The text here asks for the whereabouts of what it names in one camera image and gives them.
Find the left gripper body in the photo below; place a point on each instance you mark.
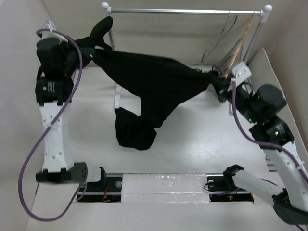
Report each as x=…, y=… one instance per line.
x=72, y=53

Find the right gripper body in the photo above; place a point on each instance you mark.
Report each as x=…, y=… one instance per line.
x=224, y=95

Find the black trousers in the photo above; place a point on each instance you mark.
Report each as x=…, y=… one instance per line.
x=161, y=84

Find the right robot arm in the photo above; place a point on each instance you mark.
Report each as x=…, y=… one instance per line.
x=256, y=117

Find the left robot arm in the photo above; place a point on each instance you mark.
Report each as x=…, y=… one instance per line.
x=59, y=74

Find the wooden hanger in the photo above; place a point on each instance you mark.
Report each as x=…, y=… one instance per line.
x=239, y=45

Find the grey metal hanger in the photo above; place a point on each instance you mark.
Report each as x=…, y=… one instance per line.
x=229, y=24

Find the silver clothes rack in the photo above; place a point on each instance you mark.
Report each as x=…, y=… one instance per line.
x=181, y=33

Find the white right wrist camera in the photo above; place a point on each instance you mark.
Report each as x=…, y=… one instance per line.
x=241, y=72

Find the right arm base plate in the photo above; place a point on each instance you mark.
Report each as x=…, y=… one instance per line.
x=220, y=190

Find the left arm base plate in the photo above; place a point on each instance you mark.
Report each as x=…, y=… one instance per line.
x=108, y=192

